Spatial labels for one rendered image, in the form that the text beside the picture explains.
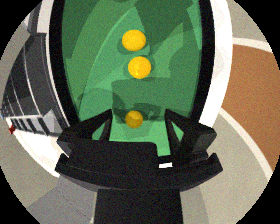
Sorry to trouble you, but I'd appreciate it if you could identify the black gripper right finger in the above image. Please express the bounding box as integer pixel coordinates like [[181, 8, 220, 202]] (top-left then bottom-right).
[[164, 109, 217, 167]]

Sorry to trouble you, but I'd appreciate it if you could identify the yellow marble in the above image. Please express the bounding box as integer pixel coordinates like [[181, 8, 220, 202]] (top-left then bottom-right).
[[125, 110, 143, 128], [128, 56, 151, 79], [122, 30, 146, 51]]

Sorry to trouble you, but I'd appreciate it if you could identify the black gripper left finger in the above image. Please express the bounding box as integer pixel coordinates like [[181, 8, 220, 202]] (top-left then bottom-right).
[[60, 109, 113, 141]]

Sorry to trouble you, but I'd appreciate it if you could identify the grey slanted cover panel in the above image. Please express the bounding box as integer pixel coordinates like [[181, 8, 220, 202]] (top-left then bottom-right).
[[0, 24, 68, 138]]

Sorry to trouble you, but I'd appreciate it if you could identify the green tray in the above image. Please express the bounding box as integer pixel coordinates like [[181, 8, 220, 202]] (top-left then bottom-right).
[[49, 0, 215, 165]]

